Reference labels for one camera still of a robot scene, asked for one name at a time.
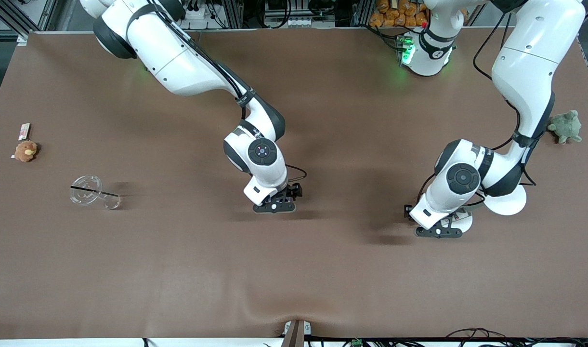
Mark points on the green plush toy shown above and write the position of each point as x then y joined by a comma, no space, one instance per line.
566,126

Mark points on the black drinking straw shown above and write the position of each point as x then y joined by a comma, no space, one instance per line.
94,191

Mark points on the white round desk lamp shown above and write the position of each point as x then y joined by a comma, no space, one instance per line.
508,205

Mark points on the small printed card box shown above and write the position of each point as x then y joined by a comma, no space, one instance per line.
24,131

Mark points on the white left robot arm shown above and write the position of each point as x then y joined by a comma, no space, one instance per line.
529,62

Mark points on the orange plush toy pile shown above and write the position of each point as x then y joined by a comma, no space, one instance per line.
395,14

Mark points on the aluminium frame strut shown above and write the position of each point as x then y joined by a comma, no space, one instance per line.
14,17

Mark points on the brown plush bear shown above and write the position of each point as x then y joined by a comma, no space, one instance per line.
25,151

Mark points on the clear plastic cup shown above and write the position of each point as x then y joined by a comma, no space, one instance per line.
85,189

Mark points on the long white socket strip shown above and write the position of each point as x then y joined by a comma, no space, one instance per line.
294,21

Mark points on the white power strip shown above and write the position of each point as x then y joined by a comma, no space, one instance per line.
197,13

